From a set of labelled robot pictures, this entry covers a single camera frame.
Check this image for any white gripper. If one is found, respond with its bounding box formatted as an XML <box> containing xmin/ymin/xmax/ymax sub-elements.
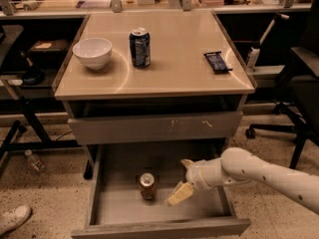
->
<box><xmin>165</xmin><ymin>158</ymin><xmax>222</xmax><ymax>206</ymax></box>

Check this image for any orange soda can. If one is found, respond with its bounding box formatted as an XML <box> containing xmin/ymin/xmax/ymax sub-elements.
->
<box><xmin>139</xmin><ymin>172</ymin><xmax>157</xmax><ymax>200</ymax></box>

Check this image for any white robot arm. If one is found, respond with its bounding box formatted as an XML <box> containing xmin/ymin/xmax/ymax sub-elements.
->
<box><xmin>165</xmin><ymin>147</ymin><xmax>319</xmax><ymax>214</ymax></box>

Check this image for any open middle drawer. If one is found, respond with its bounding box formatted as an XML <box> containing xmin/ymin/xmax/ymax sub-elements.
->
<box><xmin>71</xmin><ymin>140</ymin><xmax>250</xmax><ymax>239</ymax></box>

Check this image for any grey drawer cabinet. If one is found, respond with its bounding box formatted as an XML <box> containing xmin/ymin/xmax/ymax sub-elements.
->
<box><xmin>54</xmin><ymin>10</ymin><xmax>255</xmax><ymax>170</ymax></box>

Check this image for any closed top drawer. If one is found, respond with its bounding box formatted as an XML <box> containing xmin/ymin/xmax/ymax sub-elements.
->
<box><xmin>68</xmin><ymin>112</ymin><xmax>242</xmax><ymax>144</ymax></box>

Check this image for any blue soda can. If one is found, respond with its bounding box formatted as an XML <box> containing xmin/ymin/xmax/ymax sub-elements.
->
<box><xmin>129</xmin><ymin>27</ymin><xmax>151</xmax><ymax>68</ymax></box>

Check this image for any dark blue snack bar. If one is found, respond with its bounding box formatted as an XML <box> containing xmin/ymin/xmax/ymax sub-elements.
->
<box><xmin>204</xmin><ymin>51</ymin><xmax>231</xmax><ymax>74</ymax></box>

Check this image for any black office chair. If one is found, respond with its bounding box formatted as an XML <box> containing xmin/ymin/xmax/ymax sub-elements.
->
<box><xmin>245</xmin><ymin>0</ymin><xmax>319</xmax><ymax>169</ymax></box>

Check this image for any plastic water bottle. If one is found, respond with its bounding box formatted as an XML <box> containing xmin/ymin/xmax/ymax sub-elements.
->
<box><xmin>24</xmin><ymin>149</ymin><xmax>46</xmax><ymax>172</ymax></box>

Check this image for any white bowl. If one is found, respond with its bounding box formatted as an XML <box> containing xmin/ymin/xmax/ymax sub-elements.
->
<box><xmin>73</xmin><ymin>38</ymin><xmax>113</xmax><ymax>70</ymax></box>

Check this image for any white shoe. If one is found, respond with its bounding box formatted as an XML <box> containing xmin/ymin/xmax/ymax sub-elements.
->
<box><xmin>0</xmin><ymin>205</ymin><xmax>32</xmax><ymax>235</ymax></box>

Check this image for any black joystick device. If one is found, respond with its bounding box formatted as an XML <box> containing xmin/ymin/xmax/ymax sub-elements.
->
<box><xmin>20</xmin><ymin>51</ymin><xmax>45</xmax><ymax>86</ymax></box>

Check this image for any black box with label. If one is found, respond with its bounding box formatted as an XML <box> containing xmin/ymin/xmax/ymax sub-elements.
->
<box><xmin>28</xmin><ymin>39</ymin><xmax>70</xmax><ymax>60</ymax></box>

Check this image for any black desk frame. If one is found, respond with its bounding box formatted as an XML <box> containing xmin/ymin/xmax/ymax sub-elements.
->
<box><xmin>0</xmin><ymin>24</ymin><xmax>83</xmax><ymax>179</ymax></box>

